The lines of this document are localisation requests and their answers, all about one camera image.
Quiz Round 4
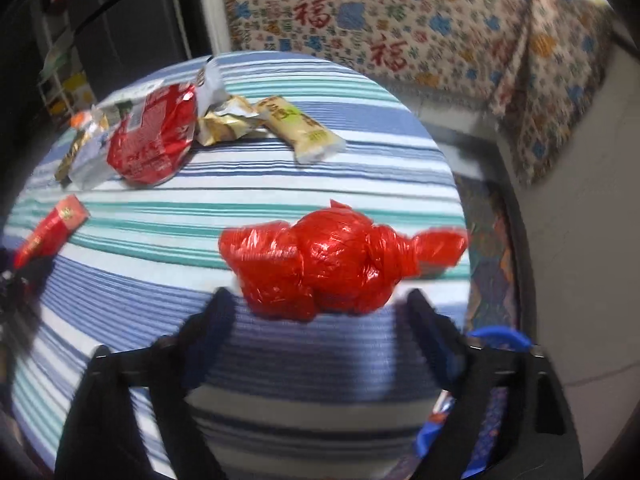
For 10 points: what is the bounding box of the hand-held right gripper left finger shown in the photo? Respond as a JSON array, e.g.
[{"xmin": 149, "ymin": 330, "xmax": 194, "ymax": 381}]
[{"xmin": 54, "ymin": 287, "xmax": 237, "ymax": 480}]

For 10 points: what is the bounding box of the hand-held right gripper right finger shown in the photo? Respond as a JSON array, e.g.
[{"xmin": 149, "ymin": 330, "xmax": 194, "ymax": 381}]
[{"xmin": 404, "ymin": 288, "xmax": 586, "ymax": 480}]

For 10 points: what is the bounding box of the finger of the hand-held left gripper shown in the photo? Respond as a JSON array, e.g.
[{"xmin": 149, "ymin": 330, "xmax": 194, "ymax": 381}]
[{"xmin": 0, "ymin": 255, "xmax": 58, "ymax": 322}]

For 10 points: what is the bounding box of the blue plastic basket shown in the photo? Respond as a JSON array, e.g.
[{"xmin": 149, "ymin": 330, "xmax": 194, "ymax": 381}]
[{"xmin": 410, "ymin": 327, "xmax": 532, "ymax": 480}]

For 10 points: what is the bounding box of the small red packet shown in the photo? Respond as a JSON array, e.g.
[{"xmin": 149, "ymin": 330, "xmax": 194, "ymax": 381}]
[{"xmin": 12, "ymin": 195, "xmax": 91, "ymax": 270}]

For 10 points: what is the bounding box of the red plastic bag wad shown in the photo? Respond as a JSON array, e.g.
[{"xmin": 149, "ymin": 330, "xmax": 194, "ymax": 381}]
[{"xmin": 218, "ymin": 199, "xmax": 470, "ymax": 323}]

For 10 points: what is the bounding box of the colourful hexagon floor mat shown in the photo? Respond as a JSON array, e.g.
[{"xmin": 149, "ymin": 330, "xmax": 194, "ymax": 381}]
[{"xmin": 459, "ymin": 175, "xmax": 522, "ymax": 480}]

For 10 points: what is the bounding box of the clear plastic wrapper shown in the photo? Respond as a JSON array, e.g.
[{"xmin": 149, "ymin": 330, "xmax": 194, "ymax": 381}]
[{"xmin": 54, "ymin": 104, "xmax": 132, "ymax": 191}]

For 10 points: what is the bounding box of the striped tablecloth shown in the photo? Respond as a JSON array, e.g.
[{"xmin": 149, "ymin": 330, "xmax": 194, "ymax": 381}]
[{"xmin": 0, "ymin": 51, "xmax": 471, "ymax": 480}]

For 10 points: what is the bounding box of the small orange wrapper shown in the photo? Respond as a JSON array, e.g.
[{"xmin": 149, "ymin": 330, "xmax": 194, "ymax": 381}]
[{"xmin": 70, "ymin": 110, "xmax": 101, "ymax": 133}]

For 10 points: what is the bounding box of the large red snack packet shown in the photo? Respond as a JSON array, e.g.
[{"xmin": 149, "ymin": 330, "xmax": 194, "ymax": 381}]
[{"xmin": 106, "ymin": 82, "xmax": 199, "ymax": 187}]

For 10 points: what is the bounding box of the white storage shelf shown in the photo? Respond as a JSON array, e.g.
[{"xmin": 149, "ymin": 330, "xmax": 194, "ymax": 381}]
[{"xmin": 37, "ymin": 30, "xmax": 97, "ymax": 122}]

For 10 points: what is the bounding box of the gold crumpled wrapper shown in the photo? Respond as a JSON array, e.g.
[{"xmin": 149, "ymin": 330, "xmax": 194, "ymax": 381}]
[{"xmin": 196, "ymin": 96, "xmax": 268, "ymax": 147}]

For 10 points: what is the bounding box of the cream snack packet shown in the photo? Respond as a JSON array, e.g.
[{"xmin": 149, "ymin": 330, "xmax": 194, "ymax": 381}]
[{"xmin": 257, "ymin": 96, "xmax": 347, "ymax": 165}]

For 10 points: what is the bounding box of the dark cabinet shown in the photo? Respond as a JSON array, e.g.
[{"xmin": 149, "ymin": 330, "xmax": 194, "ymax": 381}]
[{"xmin": 30, "ymin": 0, "xmax": 201, "ymax": 92}]

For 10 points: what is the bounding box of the printed blanket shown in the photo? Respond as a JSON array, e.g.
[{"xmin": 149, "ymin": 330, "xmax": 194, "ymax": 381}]
[{"xmin": 217, "ymin": 0, "xmax": 615, "ymax": 187}]

